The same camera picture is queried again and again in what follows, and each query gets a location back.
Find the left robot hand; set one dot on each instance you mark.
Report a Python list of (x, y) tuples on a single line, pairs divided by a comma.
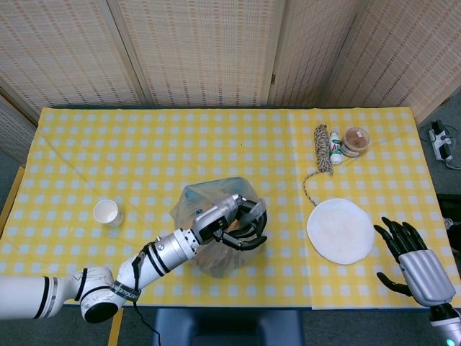
[(230, 225)]

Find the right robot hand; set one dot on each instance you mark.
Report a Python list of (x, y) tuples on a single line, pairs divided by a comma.
[(419, 266)]

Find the clear plastic bag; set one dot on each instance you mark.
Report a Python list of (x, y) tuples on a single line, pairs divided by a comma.
[(216, 259)]

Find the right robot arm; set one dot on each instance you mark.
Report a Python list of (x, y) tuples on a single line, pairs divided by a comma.
[(446, 324)]

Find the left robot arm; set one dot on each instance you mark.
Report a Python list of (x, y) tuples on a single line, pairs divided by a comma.
[(119, 274)]

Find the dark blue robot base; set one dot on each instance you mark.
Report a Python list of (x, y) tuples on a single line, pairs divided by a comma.
[(227, 327)]

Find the white round plate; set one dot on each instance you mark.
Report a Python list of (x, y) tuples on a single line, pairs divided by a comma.
[(340, 230)]

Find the yellow checkered tablecloth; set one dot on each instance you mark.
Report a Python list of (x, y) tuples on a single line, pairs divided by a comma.
[(151, 151)]

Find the white paper cup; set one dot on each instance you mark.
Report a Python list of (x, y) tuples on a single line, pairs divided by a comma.
[(107, 212)]

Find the white power strip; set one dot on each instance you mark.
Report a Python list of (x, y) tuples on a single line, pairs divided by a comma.
[(440, 142)]

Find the small white drink bottle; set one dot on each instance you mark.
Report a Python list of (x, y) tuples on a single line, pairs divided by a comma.
[(335, 148)]

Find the clear lidded food cup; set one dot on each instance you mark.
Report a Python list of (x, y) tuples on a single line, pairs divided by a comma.
[(355, 142)]

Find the folding woven screen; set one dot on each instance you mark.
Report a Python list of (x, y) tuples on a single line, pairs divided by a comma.
[(201, 50)]

